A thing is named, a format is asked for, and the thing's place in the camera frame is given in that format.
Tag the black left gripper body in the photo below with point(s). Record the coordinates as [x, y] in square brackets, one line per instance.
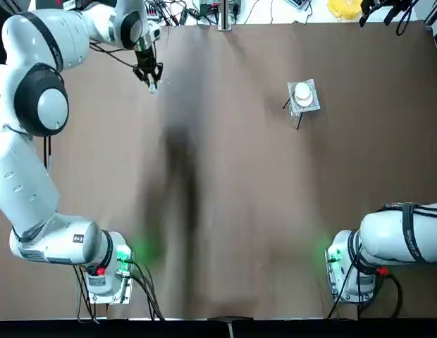
[146, 60]

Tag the white modeling clay piece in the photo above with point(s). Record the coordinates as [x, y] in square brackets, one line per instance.
[152, 87]

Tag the white ceramic crucible lid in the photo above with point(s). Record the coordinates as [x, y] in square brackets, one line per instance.
[302, 90]

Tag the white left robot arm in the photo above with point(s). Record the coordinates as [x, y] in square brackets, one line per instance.
[31, 197]

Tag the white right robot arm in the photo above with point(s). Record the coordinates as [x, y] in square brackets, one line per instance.
[394, 236]

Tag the white ceramic crucible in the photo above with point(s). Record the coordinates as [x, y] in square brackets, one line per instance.
[300, 98]

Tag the grey electronic box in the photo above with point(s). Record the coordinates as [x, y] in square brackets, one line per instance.
[218, 5]

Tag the clear glass alcohol lamp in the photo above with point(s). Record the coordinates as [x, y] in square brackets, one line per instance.
[294, 113]

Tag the grey keypad device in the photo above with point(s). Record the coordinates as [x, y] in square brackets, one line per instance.
[299, 3]

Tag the yellow plastic container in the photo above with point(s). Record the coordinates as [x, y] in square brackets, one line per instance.
[343, 8]

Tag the black tool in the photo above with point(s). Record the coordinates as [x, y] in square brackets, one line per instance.
[367, 10]

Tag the aluminium post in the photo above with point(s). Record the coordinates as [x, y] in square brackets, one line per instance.
[225, 15]

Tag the aluminium profile rail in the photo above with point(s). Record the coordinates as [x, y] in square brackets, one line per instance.
[434, 14]

